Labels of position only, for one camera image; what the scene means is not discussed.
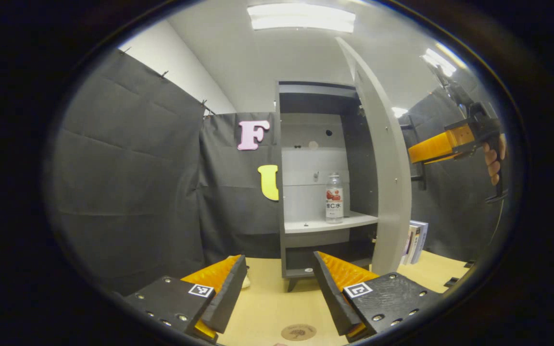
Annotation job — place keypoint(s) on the ceiling light panel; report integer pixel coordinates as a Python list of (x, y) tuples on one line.
[(443, 60), (301, 18), (398, 112)]

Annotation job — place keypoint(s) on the cream plush toy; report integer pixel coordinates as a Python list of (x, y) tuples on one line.
[(245, 281)]

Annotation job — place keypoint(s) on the white cabinet door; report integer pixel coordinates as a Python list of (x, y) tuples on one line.
[(392, 192)]

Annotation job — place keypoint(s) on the grey cabinet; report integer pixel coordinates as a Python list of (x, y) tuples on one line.
[(306, 202)]

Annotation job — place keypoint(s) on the blue grey book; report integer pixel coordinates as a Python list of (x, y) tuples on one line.
[(422, 238)]

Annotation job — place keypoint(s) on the clear plastic bottle red label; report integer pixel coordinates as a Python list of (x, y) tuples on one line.
[(334, 206)]

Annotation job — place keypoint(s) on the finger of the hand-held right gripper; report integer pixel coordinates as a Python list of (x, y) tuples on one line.
[(431, 148)]

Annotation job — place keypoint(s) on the round brown coaster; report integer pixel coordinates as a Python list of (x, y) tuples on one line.
[(298, 332)]

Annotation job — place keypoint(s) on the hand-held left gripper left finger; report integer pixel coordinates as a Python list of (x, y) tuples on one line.
[(229, 298)]

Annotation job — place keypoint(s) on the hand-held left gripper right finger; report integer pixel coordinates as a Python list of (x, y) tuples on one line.
[(330, 298)]

